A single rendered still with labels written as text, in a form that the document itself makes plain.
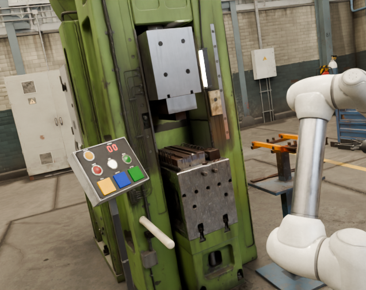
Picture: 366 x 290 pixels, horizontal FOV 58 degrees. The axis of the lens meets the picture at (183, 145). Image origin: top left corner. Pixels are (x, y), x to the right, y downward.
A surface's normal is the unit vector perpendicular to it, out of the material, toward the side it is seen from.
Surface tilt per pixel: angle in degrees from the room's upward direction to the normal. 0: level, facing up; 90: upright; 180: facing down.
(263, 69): 90
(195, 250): 90
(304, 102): 70
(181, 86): 90
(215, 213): 90
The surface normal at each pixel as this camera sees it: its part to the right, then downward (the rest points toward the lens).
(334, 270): -0.74, 0.14
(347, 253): -0.58, -0.22
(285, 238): -0.74, -0.27
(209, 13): 0.44, 0.10
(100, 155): 0.59, -0.49
